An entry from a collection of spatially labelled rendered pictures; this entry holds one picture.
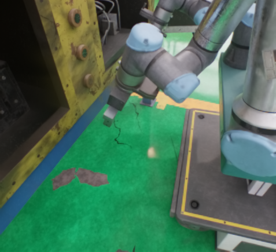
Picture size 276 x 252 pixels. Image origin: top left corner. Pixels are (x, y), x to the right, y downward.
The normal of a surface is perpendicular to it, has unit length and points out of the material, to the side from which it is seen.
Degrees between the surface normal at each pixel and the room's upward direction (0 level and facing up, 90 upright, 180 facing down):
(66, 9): 90
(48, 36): 90
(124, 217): 0
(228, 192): 0
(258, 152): 98
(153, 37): 25
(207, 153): 0
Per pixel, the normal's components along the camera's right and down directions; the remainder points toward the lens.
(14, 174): 0.92, 0.25
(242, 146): -0.60, 0.65
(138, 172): -0.03, -0.73
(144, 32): 0.29, -0.49
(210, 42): -0.31, 0.75
